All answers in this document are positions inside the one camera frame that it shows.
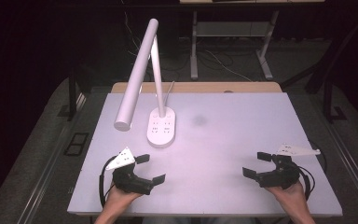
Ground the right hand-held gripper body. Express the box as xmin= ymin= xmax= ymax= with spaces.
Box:
xmin=258 ymin=143 xmax=322 ymax=190

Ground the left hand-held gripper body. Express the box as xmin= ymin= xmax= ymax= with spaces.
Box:
xmin=105 ymin=147 xmax=155 ymax=196

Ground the person's left hand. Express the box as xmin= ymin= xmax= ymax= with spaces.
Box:
xmin=104 ymin=184 xmax=145 ymax=214

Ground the person's right hand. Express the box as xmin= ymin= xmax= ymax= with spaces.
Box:
xmin=266 ymin=180 xmax=310 ymax=214

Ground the white desk lamp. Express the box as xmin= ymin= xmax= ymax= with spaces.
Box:
xmin=113 ymin=18 xmax=177 ymax=149

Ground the black metal stand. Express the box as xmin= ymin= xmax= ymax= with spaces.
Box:
xmin=280 ymin=12 xmax=358 ymax=124
xmin=57 ymin=66 xmax=91 ymax=122

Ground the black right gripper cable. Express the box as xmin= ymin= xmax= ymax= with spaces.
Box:
xmin=297 ymin=140 xmax=328 ymax=201

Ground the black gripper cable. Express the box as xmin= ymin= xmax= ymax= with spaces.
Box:
xmin=98 ymin=154 xmax=117 ymax=208
xmin=297 ymin=140 xmax=328 ymax=201

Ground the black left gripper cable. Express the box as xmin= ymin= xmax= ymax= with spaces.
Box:
xmin=98 ymin=154 xmax=117 ymax=208

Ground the black floor frame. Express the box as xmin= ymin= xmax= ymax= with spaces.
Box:
xmin=62 ymin=132 xmax=90 ymax=157

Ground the grey lamp cable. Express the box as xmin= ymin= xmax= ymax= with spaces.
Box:
xmin=164 ymin=80 xmax=175 ymax=107

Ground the white metal desk frame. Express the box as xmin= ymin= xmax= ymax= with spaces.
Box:
xmin=179 ymin=0 xmax=325 ymax=81

